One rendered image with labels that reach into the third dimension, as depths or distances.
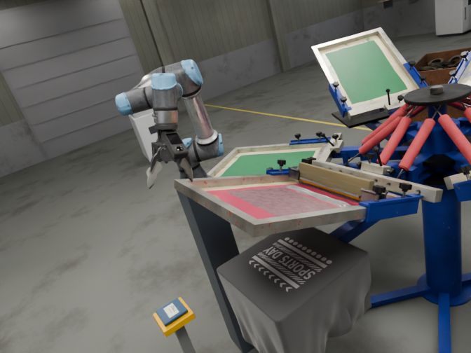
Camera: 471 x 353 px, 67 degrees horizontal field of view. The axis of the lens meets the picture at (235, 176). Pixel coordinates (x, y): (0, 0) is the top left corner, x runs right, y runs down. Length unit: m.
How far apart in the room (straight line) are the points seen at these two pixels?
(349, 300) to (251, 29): 10.76
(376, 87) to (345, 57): 0.41
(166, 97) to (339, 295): 0.99
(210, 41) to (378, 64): 8.46
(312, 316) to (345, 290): 0.18
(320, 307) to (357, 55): 2.18
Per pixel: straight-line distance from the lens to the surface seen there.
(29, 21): 10.08
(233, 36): 11.51
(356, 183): 1.50
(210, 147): 1.79
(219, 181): 1.55
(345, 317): 1.62
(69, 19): 10.14
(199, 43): 10.99
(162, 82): 1.11
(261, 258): 1.62
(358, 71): 3.00
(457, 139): 1.92
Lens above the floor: 1.91
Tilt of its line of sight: 23 degrees down
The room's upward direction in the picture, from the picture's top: 16 degrees counter-clockwise
